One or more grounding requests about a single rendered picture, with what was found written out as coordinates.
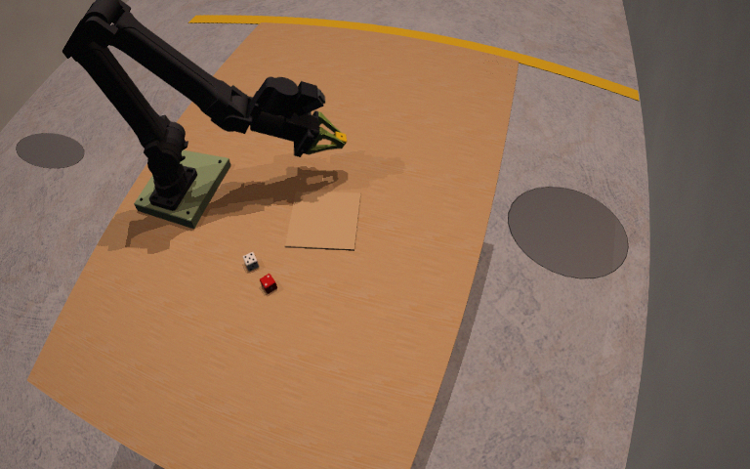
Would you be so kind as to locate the yellow die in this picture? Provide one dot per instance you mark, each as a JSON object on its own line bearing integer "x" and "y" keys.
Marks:
{"x": 340, "y": 136}

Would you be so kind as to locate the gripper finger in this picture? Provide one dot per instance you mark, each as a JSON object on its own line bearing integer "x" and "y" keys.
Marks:
{"x": 323, "y": 120}
{"x": 323, "y": 134}

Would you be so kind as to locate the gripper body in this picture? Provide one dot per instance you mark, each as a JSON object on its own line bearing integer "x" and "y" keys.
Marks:
{"x": 302, "y": 146}

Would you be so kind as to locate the white die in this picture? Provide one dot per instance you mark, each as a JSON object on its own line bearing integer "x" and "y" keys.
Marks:
{"x": 250, "y": 261}

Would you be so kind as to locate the red die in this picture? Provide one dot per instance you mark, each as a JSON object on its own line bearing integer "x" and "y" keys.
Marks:
{"x": 268, "y": 283}

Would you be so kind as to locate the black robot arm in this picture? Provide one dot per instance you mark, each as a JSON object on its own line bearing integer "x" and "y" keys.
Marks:
{"x": 162, "y": 139}

